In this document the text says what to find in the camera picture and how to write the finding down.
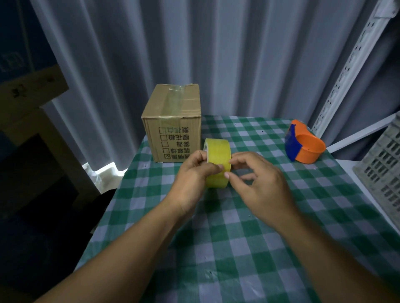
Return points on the person's right hand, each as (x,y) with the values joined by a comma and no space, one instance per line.
(265,193)

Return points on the person's left thumb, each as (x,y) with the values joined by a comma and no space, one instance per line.
(211,170)

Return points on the green checkered tablecloth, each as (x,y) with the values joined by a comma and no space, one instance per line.
(237,243)

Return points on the person's left forearm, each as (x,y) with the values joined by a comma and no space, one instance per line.
(125,252)

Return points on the person's left hand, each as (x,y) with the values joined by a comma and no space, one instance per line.
(189,184)

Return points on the grey plastic crate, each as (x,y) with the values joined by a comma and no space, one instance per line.
(382,168)

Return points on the person's right forearm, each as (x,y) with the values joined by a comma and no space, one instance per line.
(334,265)

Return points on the white curtain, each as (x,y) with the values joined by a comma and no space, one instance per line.
(203,56)

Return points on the person's right thumb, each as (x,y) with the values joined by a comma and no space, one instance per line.
(236,181)

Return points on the wooden shelf frame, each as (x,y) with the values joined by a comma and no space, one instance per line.
(34,125)

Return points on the brown cardboard box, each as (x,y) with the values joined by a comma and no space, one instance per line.
(173,123)

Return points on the person's right middle finger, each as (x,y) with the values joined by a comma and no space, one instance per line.
(248,177)

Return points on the white metal shelf bar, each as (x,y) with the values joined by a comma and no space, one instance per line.
(359,134)

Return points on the orange and blue tape dispenser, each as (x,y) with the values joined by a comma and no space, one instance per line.
(307,146)

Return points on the white slotted metal rail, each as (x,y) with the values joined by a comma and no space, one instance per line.
(350,65)

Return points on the yellow packing tape roll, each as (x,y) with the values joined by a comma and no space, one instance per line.
(218,162)

